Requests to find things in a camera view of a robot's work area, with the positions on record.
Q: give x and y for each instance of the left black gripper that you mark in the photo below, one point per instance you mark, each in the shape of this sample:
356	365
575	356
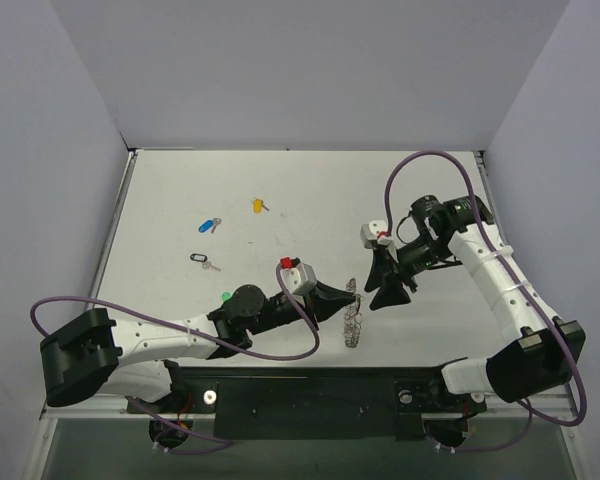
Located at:
311	303

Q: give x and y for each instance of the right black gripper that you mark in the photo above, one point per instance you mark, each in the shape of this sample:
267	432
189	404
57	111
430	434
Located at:
393	267

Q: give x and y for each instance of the metal key organizer disc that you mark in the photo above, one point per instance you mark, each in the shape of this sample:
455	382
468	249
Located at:
353	317

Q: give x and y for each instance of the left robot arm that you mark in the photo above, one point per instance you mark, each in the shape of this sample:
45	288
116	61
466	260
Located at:
94	353

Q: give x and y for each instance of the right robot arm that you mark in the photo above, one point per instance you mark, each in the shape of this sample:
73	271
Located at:
540	347

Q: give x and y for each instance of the green tag key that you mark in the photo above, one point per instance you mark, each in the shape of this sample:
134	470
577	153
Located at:
226	297

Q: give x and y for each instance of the yellow tag key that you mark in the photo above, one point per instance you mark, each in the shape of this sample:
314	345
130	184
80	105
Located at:
259	206

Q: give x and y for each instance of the black tag key left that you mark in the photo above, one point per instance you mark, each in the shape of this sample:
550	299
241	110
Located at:
204	261

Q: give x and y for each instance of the blue tag key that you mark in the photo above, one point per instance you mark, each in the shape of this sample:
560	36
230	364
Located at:
210	225

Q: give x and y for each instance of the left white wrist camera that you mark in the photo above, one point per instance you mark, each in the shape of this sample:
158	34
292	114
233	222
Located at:
298	277

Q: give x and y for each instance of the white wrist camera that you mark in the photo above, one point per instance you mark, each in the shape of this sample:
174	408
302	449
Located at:
298	277
374	235

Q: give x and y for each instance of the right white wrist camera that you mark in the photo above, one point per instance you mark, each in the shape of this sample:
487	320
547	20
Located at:
374	235

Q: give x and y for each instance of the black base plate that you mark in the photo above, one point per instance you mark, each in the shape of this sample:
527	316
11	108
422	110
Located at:
319	403

